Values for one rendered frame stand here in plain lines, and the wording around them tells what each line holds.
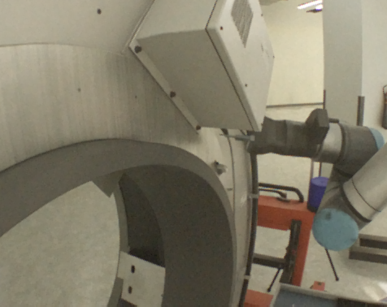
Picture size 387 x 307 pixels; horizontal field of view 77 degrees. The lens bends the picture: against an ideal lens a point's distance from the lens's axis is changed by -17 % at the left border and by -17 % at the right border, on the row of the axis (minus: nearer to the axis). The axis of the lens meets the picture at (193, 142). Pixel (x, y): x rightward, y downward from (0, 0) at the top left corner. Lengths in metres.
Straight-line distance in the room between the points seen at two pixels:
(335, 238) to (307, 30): 10.69
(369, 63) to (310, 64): 7.90
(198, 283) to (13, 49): 0.72
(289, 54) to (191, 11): 10.25
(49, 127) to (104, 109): 0.08
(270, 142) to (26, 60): 0.44
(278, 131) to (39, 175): 0.46
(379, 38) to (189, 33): 3.12
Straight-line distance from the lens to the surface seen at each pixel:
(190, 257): 0.79
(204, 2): 0.38
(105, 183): 0.80
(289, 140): 0.57
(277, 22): 10.48
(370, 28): 3.30
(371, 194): 0.52
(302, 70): 10.87
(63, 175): 0.25
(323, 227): 0.54
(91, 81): 0.33
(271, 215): 1.43
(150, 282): 0.96
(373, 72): 3.32
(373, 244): 2.81
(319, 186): 1.32
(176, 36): 0.36
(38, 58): 0.29
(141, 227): 1.02
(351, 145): 0.61
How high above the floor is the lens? 1.64
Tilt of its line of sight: 16 degrees down
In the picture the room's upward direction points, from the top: 3 degrees counter-clockwise
